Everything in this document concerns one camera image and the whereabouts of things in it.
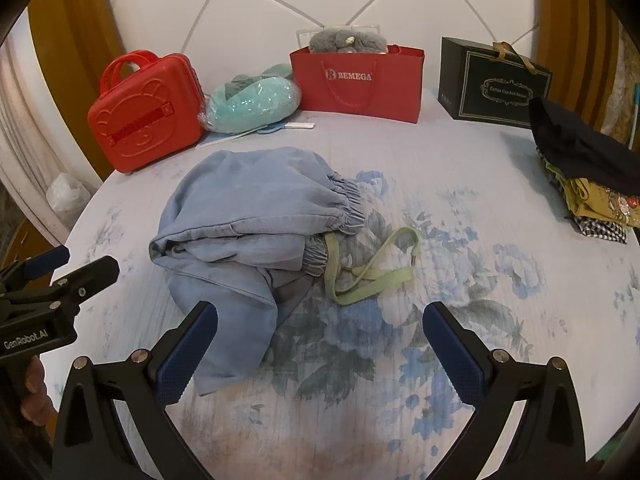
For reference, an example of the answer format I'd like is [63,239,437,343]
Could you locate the white paper sheet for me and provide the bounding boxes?
[196,127,261,150]

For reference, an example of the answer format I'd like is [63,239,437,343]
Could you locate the red box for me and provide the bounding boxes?
[290,44,426,125]

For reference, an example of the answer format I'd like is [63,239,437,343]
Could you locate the white curtain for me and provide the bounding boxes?
[0,35,96,251]

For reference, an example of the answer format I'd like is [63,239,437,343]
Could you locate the teal plush in plastic bag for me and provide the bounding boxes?
[197,63,302,135]

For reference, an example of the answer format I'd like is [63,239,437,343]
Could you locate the wooden bed frame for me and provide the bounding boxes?
[27,0,626,181]

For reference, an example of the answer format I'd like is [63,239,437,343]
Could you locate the white plastic bag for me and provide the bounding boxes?
[46,172,92,226]

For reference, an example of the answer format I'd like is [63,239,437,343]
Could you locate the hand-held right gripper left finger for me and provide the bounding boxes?
[51,301,219,480]

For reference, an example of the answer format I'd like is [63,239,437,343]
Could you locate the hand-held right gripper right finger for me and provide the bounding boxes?
[422,301,587,480]

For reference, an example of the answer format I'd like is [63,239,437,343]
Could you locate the green plaid garment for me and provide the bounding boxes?
[537,147,569,193]

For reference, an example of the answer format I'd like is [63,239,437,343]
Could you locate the light blue pants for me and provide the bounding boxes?
[148,146,423,397]

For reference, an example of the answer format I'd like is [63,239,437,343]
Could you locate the checkered cloth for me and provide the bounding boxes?
[575,215,630,245]

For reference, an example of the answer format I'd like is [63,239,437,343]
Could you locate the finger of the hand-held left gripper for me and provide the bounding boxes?
[0,246,70,288]
[50,256,121,311]

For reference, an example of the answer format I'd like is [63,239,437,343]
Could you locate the yellow garment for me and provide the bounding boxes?
[565,176,640,223]

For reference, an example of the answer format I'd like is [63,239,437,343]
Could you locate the person's left hand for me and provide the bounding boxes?
[24,357,49,413]

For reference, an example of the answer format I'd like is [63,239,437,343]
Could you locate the black cloth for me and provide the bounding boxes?
[529,96,640,191]

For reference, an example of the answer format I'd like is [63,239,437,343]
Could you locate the black gift box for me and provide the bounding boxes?
[438,36,554,122]

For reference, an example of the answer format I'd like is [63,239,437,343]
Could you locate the teal plastic rod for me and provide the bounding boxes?
[629,85,640,148]

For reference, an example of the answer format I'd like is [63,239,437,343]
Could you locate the red bear-embossed small suitcase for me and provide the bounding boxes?
[87,51,205,176]

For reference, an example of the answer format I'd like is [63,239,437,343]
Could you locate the white padded headboard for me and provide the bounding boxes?
[97,0,546,111]

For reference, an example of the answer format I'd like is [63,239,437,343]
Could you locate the grey plush toy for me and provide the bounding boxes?
[308,28,388,55]

